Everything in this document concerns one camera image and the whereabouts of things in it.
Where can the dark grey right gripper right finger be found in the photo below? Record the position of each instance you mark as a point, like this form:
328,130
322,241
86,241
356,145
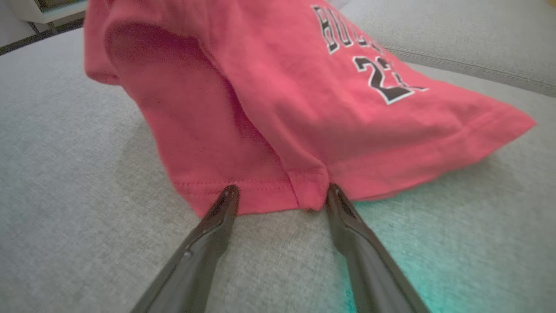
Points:
373,278

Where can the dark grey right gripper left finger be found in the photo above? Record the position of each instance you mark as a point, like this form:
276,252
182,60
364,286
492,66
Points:
195,269

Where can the small red Bulls jersey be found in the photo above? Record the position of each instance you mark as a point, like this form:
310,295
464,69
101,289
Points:
282,87

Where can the small grey sofa cushion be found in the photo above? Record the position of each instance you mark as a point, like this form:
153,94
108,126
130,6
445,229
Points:
478,30

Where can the white low cabinet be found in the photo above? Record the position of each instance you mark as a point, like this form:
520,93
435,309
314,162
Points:
39,15

